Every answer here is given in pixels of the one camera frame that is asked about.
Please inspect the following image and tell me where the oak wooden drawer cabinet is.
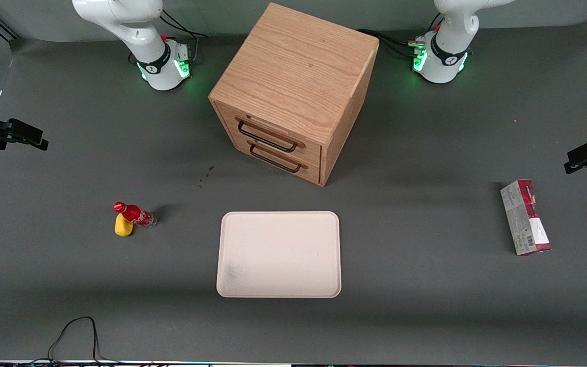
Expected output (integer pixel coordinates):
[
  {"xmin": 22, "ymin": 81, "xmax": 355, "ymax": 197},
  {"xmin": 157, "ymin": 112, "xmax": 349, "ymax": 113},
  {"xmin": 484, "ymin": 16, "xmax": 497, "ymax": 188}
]
[{"xmin": 208, "ymin": 3, "xmax": 380, "ymax": 187}]

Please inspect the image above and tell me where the wooden drawer front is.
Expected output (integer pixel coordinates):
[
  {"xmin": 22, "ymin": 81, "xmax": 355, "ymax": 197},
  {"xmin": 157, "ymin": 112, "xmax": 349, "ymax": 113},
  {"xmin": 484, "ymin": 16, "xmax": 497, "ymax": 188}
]
[
  {"xmin": 231, "ymin": 137, "xmax": 323, "ymax": 186},
  {"xmin": 215, "ymin": 101, "xmax": 324, "ymax": 165}
]

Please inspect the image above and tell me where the small yellow rounded object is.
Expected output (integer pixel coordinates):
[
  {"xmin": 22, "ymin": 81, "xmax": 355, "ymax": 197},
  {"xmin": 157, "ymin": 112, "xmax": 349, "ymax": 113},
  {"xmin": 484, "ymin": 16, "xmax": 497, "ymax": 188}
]
[{"xmin": 115, "ymin": 214, "xmax": 135, "ymax": 237}]

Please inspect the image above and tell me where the red tartan cardboard box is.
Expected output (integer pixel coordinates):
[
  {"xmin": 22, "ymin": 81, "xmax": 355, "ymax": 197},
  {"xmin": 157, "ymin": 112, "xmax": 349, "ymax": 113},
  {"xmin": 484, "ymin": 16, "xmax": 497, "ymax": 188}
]
[{"xmin": 500, "ymin": 179, "xmax": 552, "ymax": 256}]

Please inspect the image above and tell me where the black arm base cable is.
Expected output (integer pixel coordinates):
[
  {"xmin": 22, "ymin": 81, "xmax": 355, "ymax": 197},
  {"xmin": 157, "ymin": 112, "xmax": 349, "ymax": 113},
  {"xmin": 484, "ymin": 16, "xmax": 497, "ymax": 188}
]
[
  {"xmin": 159, "ymin": 9, "xmax": 209, "ymax": 40},
  {"xmin": 357, "ymin": 29, "xmax": 424, "ymax": 58}
]

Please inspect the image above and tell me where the black metal drawer handle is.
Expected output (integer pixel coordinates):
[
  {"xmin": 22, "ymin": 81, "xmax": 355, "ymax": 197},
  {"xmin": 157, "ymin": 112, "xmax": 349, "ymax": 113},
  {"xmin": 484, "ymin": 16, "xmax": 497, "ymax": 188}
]
[
  {"xmin": 235, "ymin": 116, "xmax": 306, "ymax": 153},
  {"xmin": 247, "ymin": 140, "xmax": 308, "ymax": 173}
]

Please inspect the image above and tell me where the beige plastic tray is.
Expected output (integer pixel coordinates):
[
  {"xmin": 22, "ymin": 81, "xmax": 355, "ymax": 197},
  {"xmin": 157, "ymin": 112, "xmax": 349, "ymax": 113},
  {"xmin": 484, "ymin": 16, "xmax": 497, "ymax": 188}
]
[{"xmin": 216, "ymin": 211, "xmax": 342, "ymax": 299}]

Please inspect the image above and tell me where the black looped table cable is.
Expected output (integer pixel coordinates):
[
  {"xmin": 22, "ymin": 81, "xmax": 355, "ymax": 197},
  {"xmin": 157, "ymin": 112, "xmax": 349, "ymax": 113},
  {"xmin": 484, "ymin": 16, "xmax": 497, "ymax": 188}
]
[{"xmin": 31, "ymin": 316, "xmax": 121, "ymax": 365}]

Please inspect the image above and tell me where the red coke bottle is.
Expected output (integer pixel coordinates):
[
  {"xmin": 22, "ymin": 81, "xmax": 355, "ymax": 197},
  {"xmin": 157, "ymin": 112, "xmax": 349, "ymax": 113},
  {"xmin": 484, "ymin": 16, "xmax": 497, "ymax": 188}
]
[{"xmin": 113, "ymin": 202, "xmax": 157, "ymax": 230}]

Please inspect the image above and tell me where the black right arm base cable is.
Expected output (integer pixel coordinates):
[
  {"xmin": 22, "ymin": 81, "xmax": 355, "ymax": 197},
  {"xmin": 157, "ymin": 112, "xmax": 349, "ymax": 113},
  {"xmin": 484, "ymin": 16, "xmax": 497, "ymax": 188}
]
[{"xmin": 159, "ymin": 9, "xmax": 209, "ymax": 40}]

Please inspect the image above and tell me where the black left arm base cable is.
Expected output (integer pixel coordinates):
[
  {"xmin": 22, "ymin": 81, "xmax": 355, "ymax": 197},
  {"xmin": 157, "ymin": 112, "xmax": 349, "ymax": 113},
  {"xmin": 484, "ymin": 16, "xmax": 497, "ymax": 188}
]
[{"xmin": 357, "ymin": 29, "xmax": 424, "ymax": 58}]

